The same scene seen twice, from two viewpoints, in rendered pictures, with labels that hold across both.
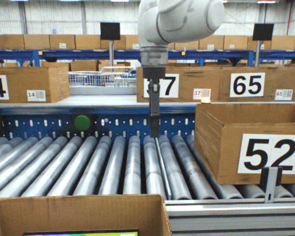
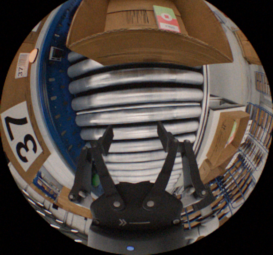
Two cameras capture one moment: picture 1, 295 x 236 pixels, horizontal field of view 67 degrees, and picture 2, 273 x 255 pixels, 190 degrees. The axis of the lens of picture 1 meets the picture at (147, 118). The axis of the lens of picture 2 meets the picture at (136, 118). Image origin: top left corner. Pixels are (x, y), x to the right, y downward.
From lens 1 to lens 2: 0.76 m
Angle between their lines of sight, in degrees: 78
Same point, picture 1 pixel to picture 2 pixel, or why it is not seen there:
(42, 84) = not seen: hidden behind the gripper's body
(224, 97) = (33, 37)
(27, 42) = (34, 187)
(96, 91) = (48, 175)
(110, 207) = (225, 135)
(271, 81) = not seen: outside the picture
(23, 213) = (214, 158)
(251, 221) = not seen: hidden behind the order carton
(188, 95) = (21, 85)
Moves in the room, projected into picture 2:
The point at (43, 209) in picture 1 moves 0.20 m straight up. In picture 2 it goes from (217, 154) to (236, 179)
